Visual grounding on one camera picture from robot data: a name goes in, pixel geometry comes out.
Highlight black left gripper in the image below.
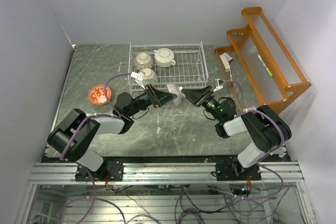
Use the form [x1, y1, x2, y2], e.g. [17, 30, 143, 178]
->
[128, 84, 177, 117]

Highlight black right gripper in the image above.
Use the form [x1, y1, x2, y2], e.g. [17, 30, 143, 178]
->
[182, 85, 223, 121]

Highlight grey striped bowl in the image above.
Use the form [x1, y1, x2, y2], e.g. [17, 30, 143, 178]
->
[166, 83, 184, 108]

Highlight pale green bowl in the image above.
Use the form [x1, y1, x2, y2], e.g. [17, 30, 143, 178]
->
[141, 68, 158, 84]

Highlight white wire dish rack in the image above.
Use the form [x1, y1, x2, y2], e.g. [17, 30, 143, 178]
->
[128, 42, 208, 90]

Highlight white bowl red pattern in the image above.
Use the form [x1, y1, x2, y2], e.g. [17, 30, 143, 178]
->
[88, 84, 112, 105]

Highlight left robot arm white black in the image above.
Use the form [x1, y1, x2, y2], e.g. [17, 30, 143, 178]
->
[47, 84, 177, 180]

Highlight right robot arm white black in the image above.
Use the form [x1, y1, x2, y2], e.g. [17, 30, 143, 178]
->
[181, 86, 292, 180]

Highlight orange wooden shelf rack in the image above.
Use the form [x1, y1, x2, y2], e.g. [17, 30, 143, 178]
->
[214, 7, 311, 114]

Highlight brown patterned bowl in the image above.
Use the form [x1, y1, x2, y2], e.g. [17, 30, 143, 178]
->
[133, 52, 154, 70]

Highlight white red eraser block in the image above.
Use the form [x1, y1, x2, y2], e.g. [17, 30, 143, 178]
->
[219, 52, 233, 72]

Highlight marker pen on shelf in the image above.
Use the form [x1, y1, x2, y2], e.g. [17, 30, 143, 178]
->
[258, 55, 273, 77]

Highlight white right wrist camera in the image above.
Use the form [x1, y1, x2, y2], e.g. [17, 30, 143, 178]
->
[213, 79, 224, 93]

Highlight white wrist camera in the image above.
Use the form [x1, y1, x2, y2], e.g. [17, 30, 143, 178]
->
[131, 71, 145, 89]
[213, 79, 224, 93]

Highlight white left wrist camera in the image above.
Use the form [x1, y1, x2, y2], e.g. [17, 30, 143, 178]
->
[131, 71, 145, 89]

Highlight cream two-handled soup bowl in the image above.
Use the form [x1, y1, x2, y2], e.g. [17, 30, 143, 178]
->
[153, 48, 176, 68]

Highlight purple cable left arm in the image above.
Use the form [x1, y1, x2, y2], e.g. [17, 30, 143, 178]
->
[57, 73, 132, 224]

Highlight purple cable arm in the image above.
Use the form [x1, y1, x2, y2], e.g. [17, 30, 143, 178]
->
[57, 73, 132, 224]
[220, 79, 285, 200]

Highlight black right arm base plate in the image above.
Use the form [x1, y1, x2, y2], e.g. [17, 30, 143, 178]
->
[211, 162, 261, 181]

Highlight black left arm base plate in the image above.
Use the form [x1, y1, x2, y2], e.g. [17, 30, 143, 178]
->
[75, 160, 124, 182]

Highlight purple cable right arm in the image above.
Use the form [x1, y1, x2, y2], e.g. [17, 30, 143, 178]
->
[220, 79, 285, 200]

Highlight loose cables under table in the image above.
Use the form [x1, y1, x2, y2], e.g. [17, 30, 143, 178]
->
[57, 182, 297, 224]

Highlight aluminium mounting rail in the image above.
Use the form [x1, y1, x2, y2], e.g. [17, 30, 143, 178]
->
[28, 162, 304, 185]

